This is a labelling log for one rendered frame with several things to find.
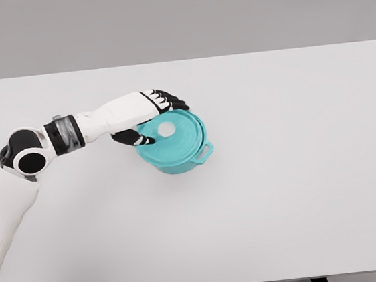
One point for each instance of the teal pot lid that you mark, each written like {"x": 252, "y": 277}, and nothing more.
{"x": 175, "y": 145}

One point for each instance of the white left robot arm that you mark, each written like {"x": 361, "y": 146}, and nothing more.
{"x": 18, "y": 186}

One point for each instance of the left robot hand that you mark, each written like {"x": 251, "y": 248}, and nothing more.
{"x": 137, "y": 107}

